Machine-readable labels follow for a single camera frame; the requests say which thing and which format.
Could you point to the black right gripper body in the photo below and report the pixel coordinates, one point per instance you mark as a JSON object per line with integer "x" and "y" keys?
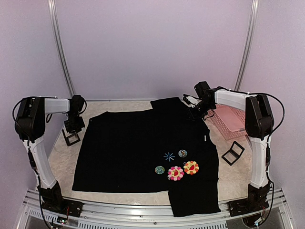
{"x": 199, "y": 113}

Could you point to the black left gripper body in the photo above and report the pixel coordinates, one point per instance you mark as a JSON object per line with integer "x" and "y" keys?
{"x": 75, "y": 125}

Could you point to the black t-shirt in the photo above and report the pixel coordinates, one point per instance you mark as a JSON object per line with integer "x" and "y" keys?
{"x": 120, "y": 151}

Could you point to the teal round brooch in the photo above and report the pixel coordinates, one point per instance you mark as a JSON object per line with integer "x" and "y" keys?
{"x": 159, "y": 170}

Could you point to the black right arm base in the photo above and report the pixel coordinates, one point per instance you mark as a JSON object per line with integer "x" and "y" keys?
{"x": 255, "y": 201}

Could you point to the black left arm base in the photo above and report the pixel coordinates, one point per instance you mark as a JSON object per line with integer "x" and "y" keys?
{"x": 62, "y": 205}

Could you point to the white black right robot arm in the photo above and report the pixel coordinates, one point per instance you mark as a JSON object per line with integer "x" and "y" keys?
{"x": 259, "y": 126}

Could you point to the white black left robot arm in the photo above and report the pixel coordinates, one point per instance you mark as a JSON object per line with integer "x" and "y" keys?
{"x": 30, "y": 115}

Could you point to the round portrait pin badge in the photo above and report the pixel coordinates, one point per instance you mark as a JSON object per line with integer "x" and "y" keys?
{"x": 182, "y": 153}

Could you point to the pink plastic basket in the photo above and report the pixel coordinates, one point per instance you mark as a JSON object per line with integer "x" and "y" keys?
{"x": 229, "y": 121}

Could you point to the orange flower plush badge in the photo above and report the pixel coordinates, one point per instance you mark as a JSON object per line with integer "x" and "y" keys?
{"x": 191, "y": 167}

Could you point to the pink flower plush badge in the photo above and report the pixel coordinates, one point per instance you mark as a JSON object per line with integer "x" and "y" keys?
{"x": 175, "y": 173}

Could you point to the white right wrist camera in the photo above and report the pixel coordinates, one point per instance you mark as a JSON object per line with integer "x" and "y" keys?
{"x": 190, "y": 100}

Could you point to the grey aluminium front rail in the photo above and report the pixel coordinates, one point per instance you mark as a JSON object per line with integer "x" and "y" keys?
{"x": 95, "y": 215}

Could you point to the grey aluminium left corner post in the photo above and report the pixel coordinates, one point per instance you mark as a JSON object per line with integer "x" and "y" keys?
{"x": 59, "y": 46}

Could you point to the grey aluminium corner post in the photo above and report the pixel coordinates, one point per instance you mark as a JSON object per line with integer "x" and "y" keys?
{"x": 248, "y": 44}
{"x": 59, "y": 46}

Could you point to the grey aluminium right corner post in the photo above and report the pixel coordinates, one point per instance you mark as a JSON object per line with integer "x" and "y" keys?
{"x": 248, "y": 44}

